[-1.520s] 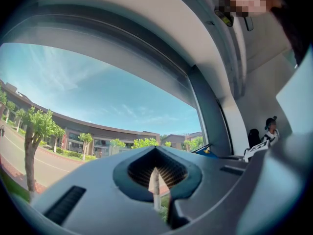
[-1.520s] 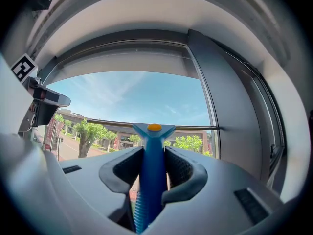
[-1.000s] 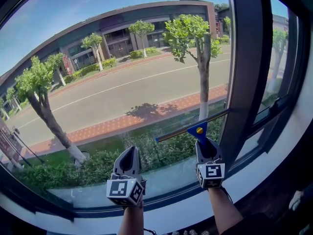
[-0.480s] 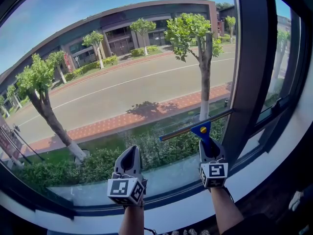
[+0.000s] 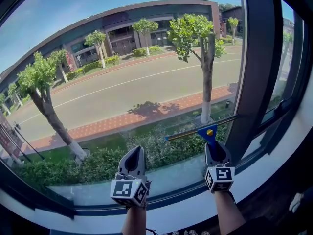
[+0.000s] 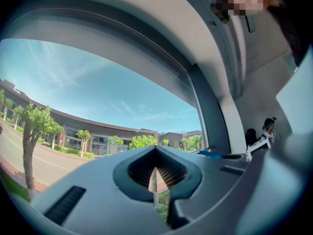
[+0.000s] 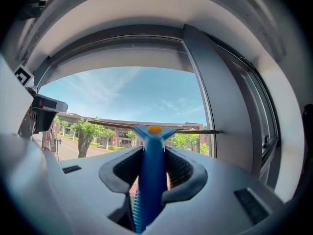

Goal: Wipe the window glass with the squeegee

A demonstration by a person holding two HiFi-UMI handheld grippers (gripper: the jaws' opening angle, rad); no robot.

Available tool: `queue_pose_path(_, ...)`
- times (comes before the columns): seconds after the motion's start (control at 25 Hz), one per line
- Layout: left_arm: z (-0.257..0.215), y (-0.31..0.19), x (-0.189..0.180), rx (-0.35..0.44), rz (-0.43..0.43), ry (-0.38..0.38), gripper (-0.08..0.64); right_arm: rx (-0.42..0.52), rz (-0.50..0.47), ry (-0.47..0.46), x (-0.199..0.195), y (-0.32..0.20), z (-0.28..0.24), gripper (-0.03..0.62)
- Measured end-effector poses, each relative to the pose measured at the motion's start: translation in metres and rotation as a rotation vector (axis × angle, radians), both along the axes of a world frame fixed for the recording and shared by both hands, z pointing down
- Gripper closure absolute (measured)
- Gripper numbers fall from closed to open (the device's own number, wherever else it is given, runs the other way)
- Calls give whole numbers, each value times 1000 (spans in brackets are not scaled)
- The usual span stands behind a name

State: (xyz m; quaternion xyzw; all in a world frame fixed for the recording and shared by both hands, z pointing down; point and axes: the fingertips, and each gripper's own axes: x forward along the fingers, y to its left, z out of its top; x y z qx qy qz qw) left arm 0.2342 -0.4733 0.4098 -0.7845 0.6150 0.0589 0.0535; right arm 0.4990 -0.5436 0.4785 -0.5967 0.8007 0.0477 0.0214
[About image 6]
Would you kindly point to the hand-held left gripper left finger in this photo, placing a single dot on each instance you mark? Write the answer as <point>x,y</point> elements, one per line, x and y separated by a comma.
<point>97,192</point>

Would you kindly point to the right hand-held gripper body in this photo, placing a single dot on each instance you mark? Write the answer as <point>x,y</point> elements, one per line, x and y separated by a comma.
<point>259,147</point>

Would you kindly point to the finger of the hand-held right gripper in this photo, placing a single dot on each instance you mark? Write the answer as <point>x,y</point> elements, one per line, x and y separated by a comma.
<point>232,156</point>

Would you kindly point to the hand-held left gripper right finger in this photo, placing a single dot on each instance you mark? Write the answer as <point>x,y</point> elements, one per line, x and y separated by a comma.
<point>207,180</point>

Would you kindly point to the blue squeegee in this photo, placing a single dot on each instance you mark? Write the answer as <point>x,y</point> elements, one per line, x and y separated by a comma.
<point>210,153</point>

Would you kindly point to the large window glass pane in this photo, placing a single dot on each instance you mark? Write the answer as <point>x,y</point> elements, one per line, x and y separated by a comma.
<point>97,94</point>

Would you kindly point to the small brown building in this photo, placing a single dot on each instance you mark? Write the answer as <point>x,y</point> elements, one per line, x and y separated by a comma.
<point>176,138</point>

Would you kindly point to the dark brown building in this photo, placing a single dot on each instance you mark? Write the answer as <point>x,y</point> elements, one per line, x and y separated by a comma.
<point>97,131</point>

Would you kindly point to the red vertical banner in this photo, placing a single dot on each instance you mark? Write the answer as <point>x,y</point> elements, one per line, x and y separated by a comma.
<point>61,138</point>

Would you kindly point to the white ceiling pipe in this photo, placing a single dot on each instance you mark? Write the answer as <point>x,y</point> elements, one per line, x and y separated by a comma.
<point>240,57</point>

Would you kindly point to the window with dark frame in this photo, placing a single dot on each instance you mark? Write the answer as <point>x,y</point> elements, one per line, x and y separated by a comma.
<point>210,121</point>

